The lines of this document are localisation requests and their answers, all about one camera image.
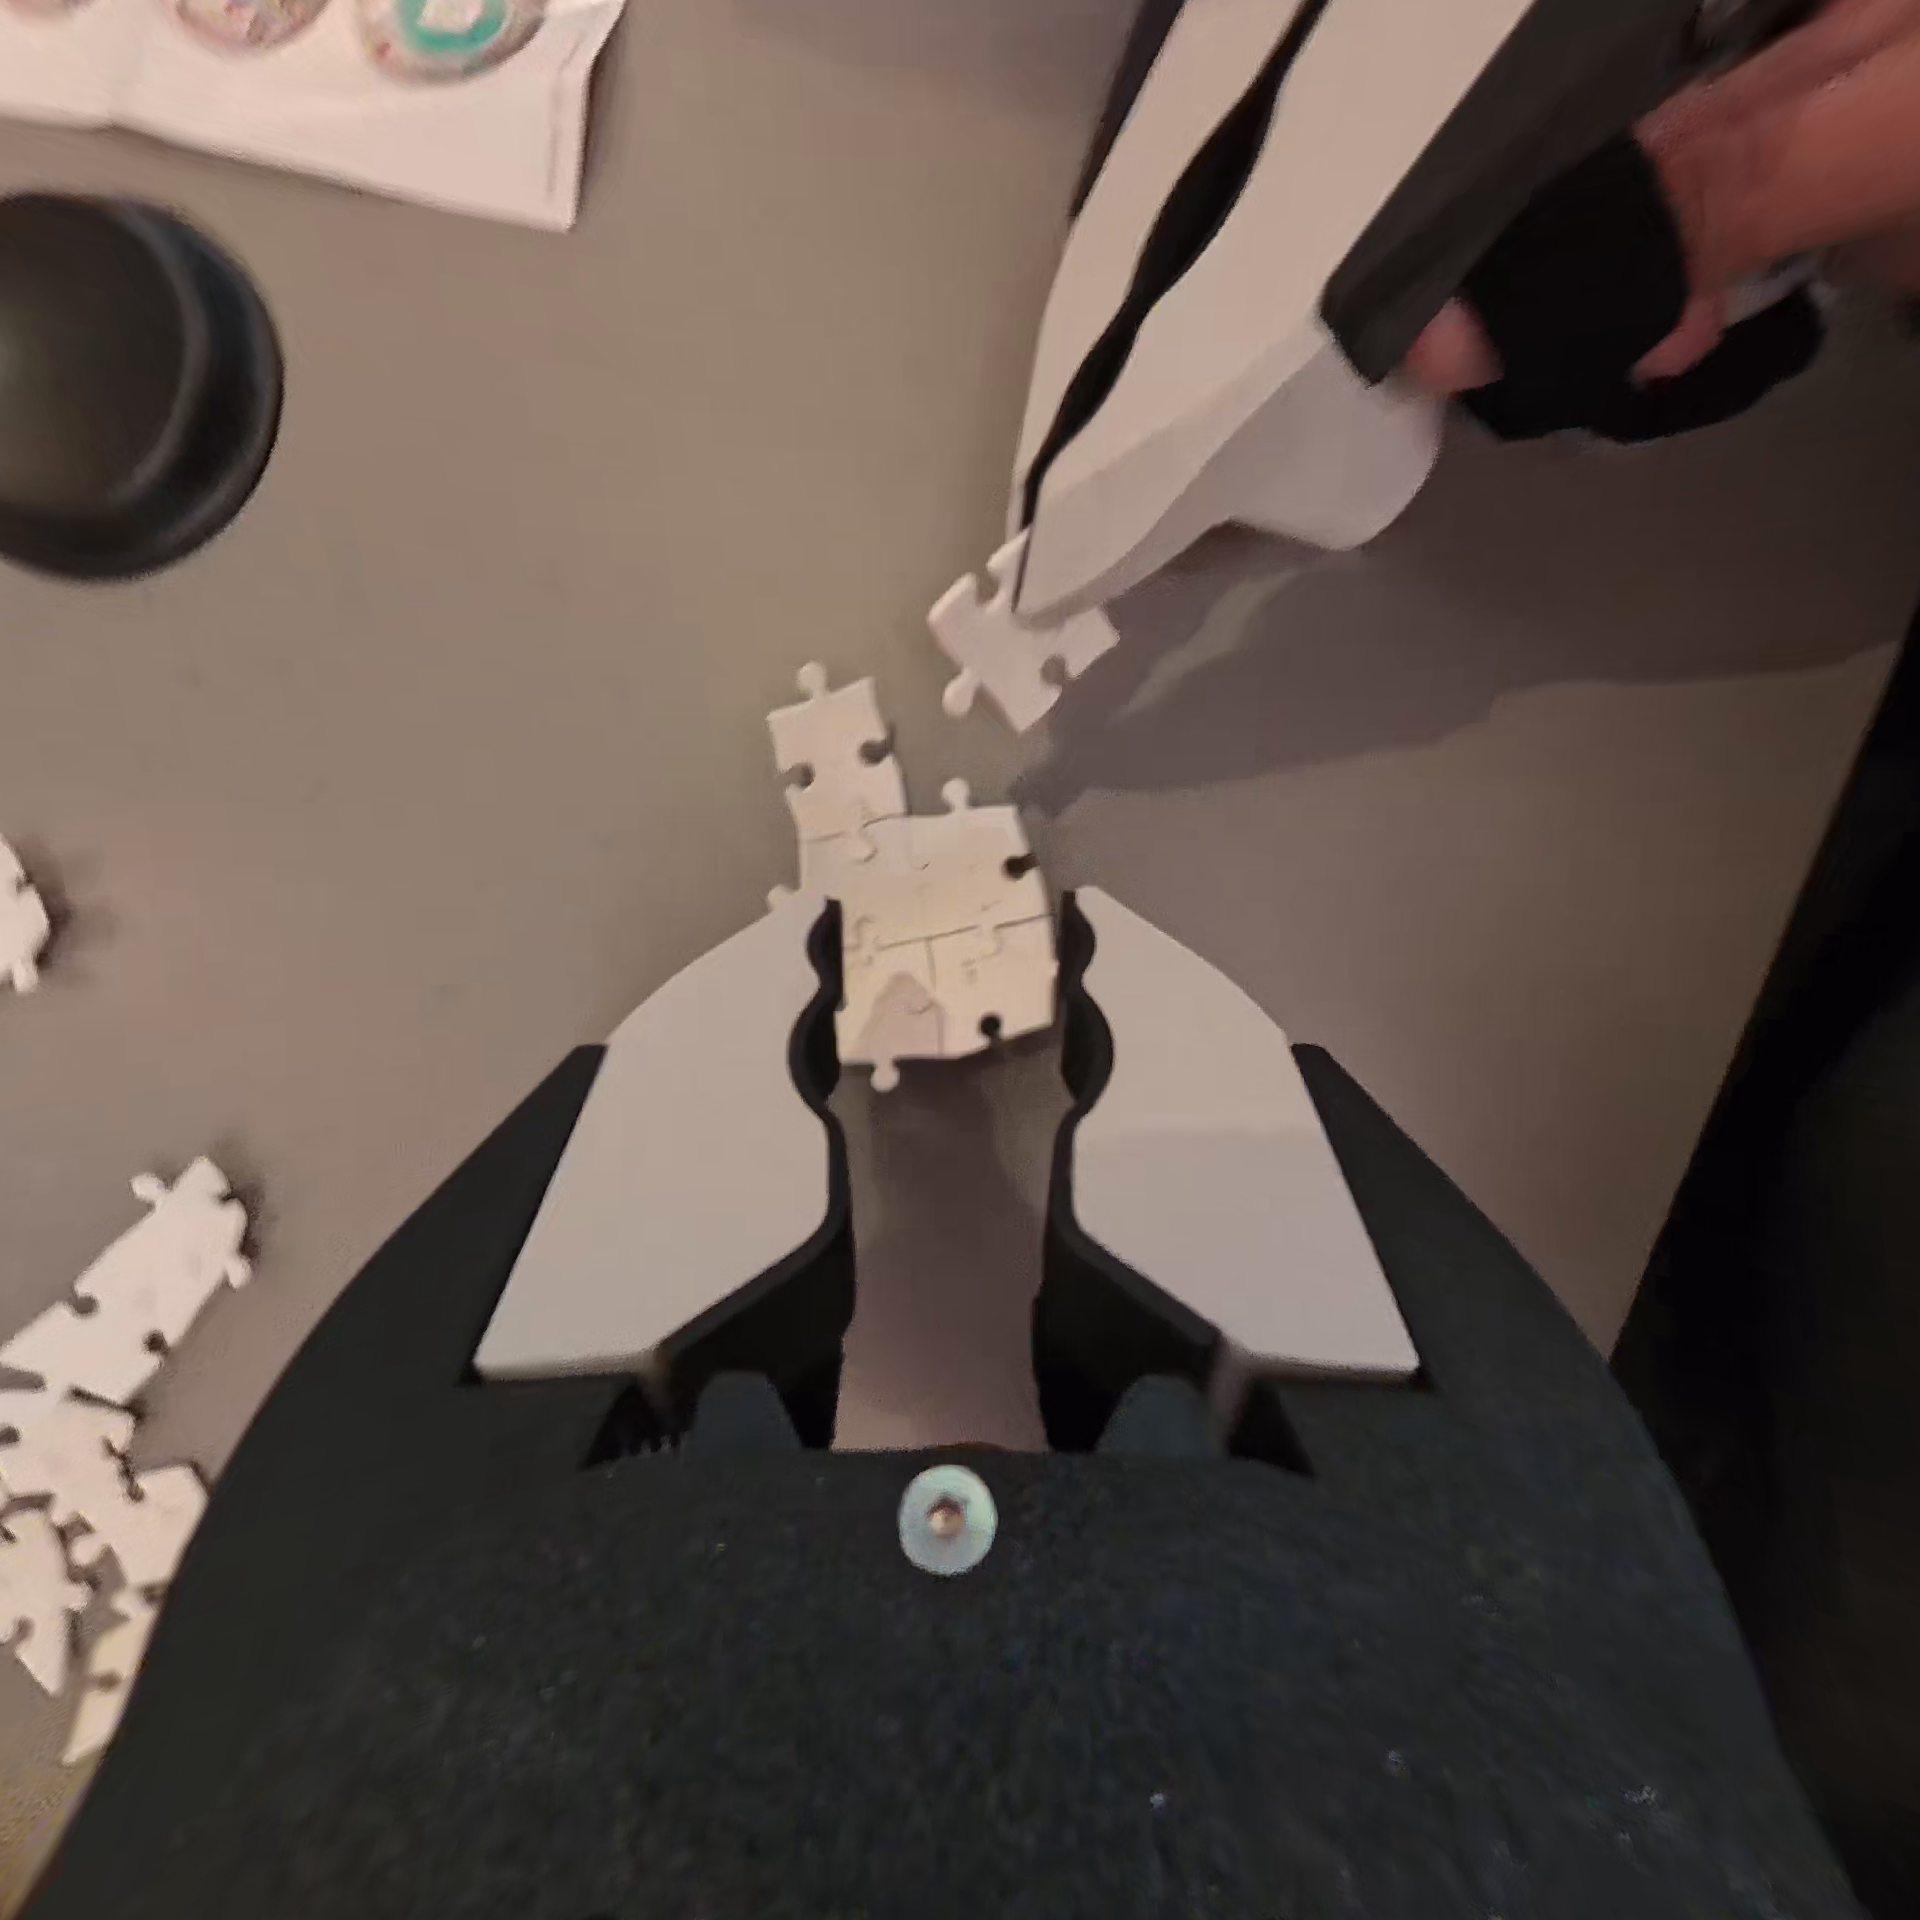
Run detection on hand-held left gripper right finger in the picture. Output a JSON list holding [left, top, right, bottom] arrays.
[[1032, 883, 1424, 1453]]

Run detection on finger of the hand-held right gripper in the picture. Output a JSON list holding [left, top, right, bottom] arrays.
[[1019, 0, 1648, 620], [1008, 0, 1332, 529]]

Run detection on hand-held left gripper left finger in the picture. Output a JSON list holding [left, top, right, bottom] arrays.
[[471, 893, 860, 1449]]

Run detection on joined white puzzle section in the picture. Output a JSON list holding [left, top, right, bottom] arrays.
[[763, 661, 1062, 1093]]

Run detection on single white puzzle piece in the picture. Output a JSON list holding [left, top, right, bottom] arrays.
[[925, 531, 1122, 736]]

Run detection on scattered loose puzzle pieces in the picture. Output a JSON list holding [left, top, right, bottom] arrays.
[[0, 831, 255, 1769]]

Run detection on person's right hand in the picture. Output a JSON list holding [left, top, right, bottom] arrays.
[[1402, 0, 1920, 395]]

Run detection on white printed instruction sheet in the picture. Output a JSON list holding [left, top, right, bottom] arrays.
[[0, 0, 629, 234]]

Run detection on black round desk grommet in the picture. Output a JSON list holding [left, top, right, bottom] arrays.
[[0, 192, 287, 583]]

